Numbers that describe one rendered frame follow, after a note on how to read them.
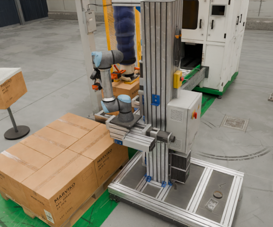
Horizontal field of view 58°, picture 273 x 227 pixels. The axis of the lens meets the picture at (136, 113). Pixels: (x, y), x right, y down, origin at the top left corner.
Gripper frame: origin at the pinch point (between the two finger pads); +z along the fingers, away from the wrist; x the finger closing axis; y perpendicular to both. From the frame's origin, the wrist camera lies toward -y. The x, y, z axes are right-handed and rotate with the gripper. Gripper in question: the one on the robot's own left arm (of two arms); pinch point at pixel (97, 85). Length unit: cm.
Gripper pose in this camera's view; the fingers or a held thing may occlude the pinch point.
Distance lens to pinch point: 264.5
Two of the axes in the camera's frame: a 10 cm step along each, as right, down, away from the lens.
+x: -8.8, -2.0, 4.3
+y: 4.8, -4.5, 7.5
